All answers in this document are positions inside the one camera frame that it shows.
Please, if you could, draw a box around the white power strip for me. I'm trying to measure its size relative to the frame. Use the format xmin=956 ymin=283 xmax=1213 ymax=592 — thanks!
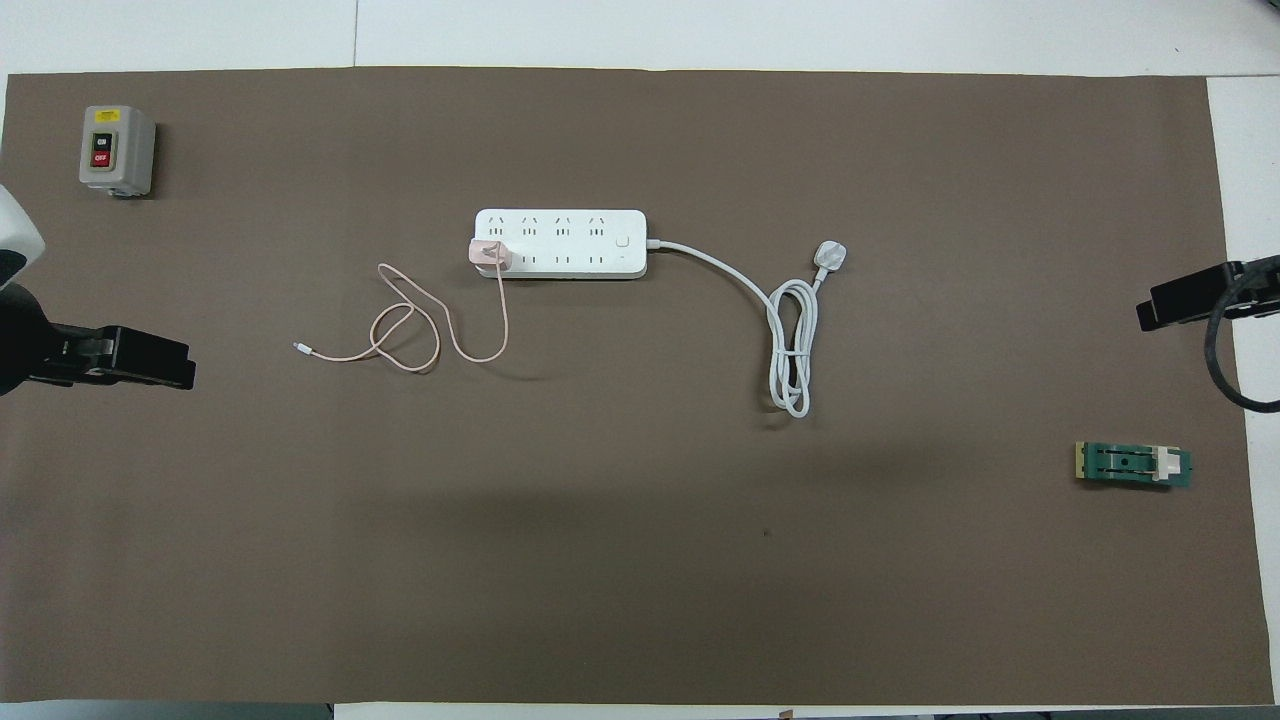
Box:
xmin=474 ymin=208 xmax=648 ymax=280

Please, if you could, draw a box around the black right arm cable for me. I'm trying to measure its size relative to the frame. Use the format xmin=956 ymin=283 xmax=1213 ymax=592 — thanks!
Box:
xmin=1204 ymin=262 xmax=1280 ymax=413

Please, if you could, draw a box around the grey on-off switch box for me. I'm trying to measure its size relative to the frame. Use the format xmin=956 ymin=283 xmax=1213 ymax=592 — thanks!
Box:
xmin=79 ymin=105 xmax=157 ymax=198

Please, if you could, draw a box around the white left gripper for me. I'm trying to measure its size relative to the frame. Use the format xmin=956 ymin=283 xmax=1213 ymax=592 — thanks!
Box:
xmin=0 ymin=185 xmax=197 ymax=397

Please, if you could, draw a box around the brown table mat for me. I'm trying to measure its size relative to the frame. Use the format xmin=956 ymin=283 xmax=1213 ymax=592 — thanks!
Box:
xmin=0 ymin=66 xmax=1263 ymax=706

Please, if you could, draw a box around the white power strip cord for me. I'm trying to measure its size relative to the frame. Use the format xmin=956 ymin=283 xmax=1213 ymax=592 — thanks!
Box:
xmin=646 ymin=238 xmax=850 ymax=419

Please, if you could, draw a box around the green knife switch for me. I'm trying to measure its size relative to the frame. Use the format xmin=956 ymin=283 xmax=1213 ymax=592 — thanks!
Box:
xmin=1074 ymin=441 xmax=1194 ymax=491

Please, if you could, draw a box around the pink charging cable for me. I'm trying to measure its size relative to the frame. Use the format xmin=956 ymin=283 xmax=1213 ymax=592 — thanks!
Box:
xmin=293 ymin=262 xmax=511 ymax=376

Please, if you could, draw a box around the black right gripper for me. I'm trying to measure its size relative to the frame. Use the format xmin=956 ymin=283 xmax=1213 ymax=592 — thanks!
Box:
xmin=1137 ymin=255 xmax=1280 ymax=333

